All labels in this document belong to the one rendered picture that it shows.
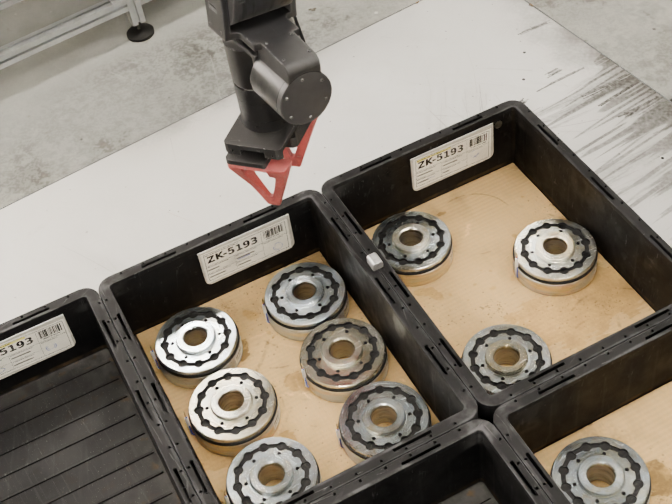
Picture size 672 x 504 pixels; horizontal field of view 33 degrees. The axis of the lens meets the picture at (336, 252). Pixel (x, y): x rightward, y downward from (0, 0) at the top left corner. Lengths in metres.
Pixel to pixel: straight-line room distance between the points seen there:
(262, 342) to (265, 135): 0.33
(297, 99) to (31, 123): 2.14
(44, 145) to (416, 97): 1.43
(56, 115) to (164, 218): 1.43
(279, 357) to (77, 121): 1.82
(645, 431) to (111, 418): 0.62
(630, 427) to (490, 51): 0.86
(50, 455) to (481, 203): 0.64
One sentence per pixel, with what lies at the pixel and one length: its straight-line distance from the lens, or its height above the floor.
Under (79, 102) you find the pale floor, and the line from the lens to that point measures 3.18.
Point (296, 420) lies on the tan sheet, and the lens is 1.33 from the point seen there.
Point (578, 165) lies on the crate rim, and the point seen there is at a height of 0.93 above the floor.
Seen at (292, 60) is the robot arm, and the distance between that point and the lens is 1.05.
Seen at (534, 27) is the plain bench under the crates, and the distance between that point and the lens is 2.02.
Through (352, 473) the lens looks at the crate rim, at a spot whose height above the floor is 0.93.
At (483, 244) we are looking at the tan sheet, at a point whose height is 0.83.
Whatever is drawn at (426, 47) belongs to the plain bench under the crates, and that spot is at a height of 0.70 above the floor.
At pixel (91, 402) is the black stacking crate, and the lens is 1.41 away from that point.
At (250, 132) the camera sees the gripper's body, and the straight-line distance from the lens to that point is 1.17.
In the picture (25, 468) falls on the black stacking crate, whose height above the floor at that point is 0.83.
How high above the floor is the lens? 1.92
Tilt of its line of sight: 48 degrees down
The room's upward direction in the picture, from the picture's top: 10 degrees counter-clockwise
